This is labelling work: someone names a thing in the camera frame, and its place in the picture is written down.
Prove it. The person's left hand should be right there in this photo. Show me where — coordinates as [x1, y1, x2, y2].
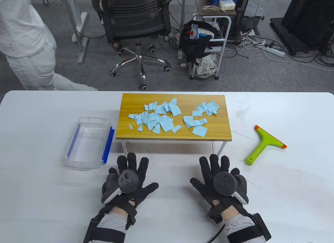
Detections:
[101, 152, 159, 217]

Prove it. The person's right hand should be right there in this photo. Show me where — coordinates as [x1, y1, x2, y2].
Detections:
[190, 154, 249, 217]

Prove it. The grey tracking controller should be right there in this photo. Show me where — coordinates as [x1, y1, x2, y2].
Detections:
[102, 169, 140, 205]
[213, 171, 248, 205]

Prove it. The clear plastic storage box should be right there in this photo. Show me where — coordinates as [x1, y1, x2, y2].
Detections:
[63, 117, 115, 171]

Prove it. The pile of blue paper scraps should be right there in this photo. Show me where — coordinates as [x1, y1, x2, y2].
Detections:
[128, 98, 220, 137]

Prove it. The green orange squeegee scraper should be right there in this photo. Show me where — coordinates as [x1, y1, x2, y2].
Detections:
[245, 125, 288, 166]

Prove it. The small wooden table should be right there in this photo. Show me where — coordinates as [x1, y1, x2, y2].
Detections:
[116, 93, 232, 160]

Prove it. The person's left forearm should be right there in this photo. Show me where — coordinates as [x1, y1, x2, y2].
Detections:
[83, 206, 131, 243]

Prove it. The person's right forearm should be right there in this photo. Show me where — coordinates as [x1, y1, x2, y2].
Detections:
[222, 206, 272, 243]

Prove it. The white tissue box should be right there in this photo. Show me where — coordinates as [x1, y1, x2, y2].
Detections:
[218, 0, 236, 11]

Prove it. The patterned cloth bag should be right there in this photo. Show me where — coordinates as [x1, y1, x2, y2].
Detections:
[194, 54, 217, 77]

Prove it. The black mesh bag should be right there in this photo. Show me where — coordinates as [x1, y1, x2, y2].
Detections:
[181, 20, 222, 66]

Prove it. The white power strip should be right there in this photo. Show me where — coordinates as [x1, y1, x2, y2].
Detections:
[257, 42, 285, 58]

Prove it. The blue white bottle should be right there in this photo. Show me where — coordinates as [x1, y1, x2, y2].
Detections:
[187, 24, 217, 41]

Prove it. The black mesh office chair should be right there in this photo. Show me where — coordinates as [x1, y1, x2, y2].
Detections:
[91, 0, 172, 91]

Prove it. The white desk leg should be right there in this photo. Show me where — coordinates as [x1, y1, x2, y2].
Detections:
[178, 0, 186, 60]

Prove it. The beige flat object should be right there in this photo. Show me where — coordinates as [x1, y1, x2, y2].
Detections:
[203, 5, 226, 13]

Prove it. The white cart with brown top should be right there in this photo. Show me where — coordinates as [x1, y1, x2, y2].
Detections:
[190, 0, 237, 80]

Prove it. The black equipment stand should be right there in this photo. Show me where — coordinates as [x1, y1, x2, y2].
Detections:
[270, 0, 334, 56]

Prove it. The black wrist strap device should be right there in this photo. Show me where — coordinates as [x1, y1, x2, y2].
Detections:
[226, 213, 272, 243]
[83, 217, 126, 243]

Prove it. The tangle of cables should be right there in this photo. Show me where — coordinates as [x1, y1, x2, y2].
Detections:
[235, 29, 334, 70]

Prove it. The white desk frame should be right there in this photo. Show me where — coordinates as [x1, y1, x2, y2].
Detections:
[60, 0, 89, 63]

